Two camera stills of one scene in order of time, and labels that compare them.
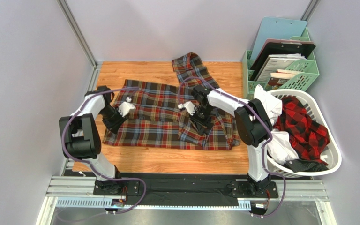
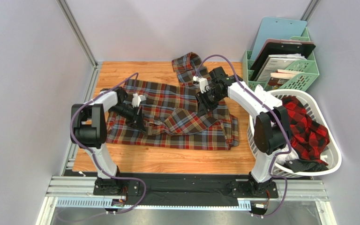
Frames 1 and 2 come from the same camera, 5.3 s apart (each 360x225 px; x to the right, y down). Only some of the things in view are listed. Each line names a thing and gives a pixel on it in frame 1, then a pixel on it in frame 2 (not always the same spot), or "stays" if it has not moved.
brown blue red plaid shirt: [158, 121] stays
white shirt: [280, 147] stays
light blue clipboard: [277, 28] stays
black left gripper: [115, 125] -> [137, 120]
